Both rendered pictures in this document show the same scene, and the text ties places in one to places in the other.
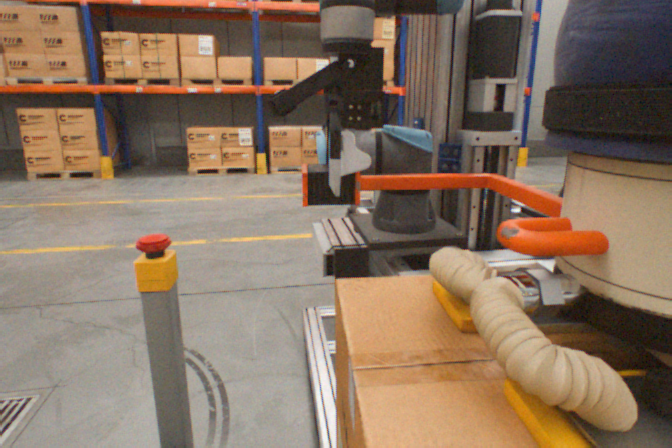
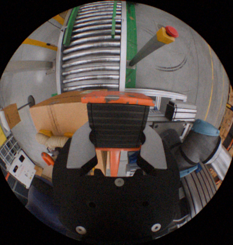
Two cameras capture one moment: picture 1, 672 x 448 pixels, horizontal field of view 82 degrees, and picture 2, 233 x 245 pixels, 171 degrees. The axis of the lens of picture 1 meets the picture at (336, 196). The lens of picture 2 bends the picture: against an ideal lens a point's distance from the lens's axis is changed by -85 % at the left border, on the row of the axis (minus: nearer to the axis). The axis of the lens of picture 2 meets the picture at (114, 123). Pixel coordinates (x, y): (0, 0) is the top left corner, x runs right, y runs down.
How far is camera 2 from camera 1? 58 cm
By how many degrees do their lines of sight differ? 75
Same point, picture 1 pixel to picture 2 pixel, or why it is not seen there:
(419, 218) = not seen: hidden behind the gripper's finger
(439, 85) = (193, 190)
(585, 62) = (34, 191)
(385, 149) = (183, 161)
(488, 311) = (39, 137)
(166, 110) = not seen: outside the picture
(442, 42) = (197, 204)
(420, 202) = not seen: hidden behind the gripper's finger
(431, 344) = (60, 124)
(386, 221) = (164, 135)
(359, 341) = (57, 107)
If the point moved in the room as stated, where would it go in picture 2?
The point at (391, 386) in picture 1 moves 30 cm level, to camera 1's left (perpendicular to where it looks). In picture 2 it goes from (47, 112) to (48, 42)
